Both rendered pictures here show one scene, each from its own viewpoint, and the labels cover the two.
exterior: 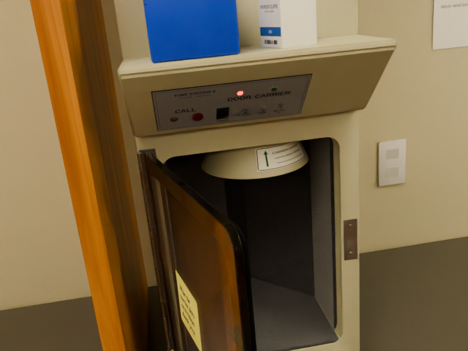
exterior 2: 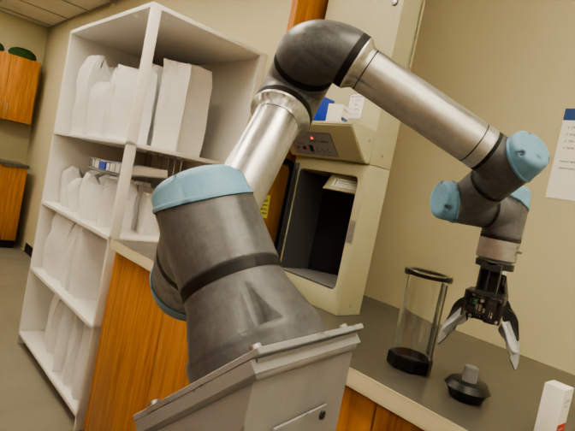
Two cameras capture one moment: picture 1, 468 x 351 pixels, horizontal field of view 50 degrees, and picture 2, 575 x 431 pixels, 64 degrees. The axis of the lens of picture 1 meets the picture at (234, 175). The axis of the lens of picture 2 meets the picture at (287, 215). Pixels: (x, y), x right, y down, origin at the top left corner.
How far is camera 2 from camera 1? 126 cm
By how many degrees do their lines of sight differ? 55
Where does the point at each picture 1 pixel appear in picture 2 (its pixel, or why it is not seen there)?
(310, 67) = (328, 129)
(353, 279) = (346, 255)
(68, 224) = not seen: hidden behind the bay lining
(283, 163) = (341, 185)
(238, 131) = (325, 163)
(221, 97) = (307, 138)
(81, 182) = not seen: hidden behind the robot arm
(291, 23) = (330, 114)
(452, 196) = (543, 323)
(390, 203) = not seen: hidden behind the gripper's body
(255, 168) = (329, 185)
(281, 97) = (326, 144)
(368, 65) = (347, 133)
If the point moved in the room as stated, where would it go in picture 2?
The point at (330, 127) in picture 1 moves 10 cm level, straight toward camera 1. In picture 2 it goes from (356, 171) to (328, 164)
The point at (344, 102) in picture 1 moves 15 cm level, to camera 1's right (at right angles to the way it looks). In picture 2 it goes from (352, 155) to (389, 157)
